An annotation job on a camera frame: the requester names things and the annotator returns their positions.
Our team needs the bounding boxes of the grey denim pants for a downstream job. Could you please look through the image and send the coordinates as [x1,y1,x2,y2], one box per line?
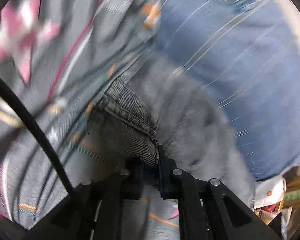
[87,55,255,206]

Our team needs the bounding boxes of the white paper bag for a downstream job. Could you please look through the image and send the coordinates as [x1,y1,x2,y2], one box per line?
[253,174,287,225]

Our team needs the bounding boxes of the grey patterned bed sheet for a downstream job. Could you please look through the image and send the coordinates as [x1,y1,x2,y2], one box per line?
[0,0,179,239]

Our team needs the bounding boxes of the blue plaid pillow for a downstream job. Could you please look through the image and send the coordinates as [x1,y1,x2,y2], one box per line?
[157,0,300,180]

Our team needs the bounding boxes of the black cable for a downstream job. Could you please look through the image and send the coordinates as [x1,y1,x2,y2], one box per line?
[0,71,75,196]

